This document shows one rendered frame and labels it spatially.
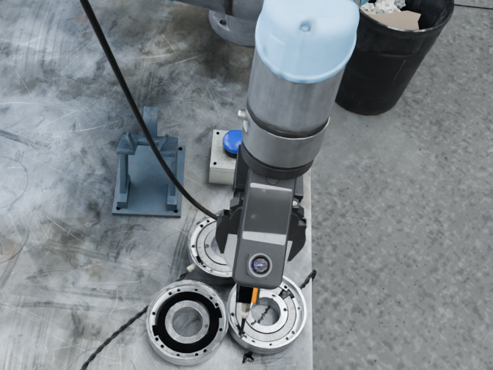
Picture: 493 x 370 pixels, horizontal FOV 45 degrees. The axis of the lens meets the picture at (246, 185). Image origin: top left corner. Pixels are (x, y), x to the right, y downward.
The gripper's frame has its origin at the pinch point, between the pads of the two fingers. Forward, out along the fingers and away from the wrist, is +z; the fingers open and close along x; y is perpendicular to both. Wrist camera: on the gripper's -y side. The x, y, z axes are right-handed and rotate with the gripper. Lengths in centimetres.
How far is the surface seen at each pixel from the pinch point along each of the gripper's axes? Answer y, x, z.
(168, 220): 14.4, 11.5, 11.5
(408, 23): 121, -49, 42
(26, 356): -6.8, 26.5, 14.8
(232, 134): 24.7, 3.7, 2.4
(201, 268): 5.1, 5.9, 8.6
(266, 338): -2.9, -3.6, 10.9
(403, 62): 111, -48, 49
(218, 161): 22.0, 5.2, 5.8
